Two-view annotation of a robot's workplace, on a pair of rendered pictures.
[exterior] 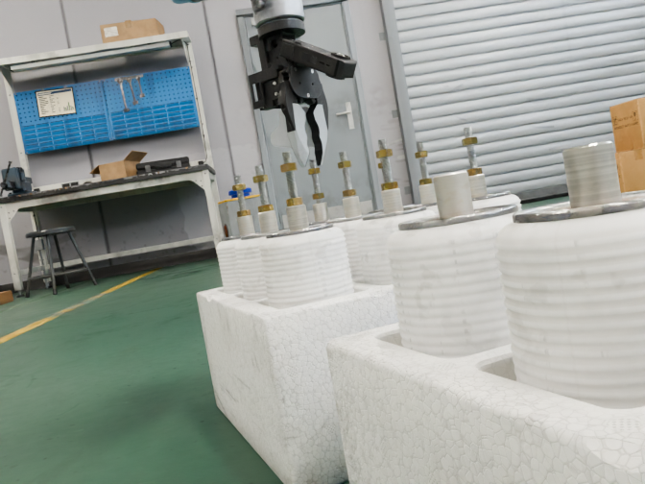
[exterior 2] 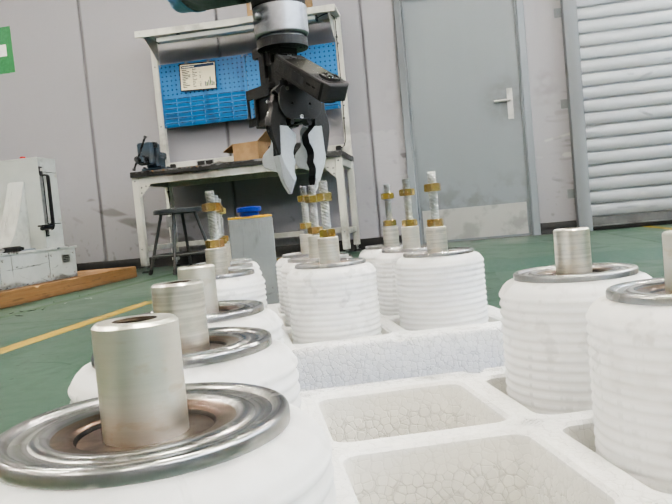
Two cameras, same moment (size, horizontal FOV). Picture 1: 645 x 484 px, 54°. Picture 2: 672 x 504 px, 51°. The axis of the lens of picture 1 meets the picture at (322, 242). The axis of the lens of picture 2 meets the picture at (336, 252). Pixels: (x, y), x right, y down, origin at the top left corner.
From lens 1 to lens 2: 0.27 m
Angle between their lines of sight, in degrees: 13
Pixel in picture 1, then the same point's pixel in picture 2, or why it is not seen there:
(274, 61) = (271, 77)
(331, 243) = (235, 294)
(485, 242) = not seen: hidden behind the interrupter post
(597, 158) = (164, 302)
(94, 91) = (236, 66)
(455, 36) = (648, 14)
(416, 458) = not seen: outside the picture
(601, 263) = not seen: hidden behind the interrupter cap
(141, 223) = (273, 207)
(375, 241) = (296, 294)
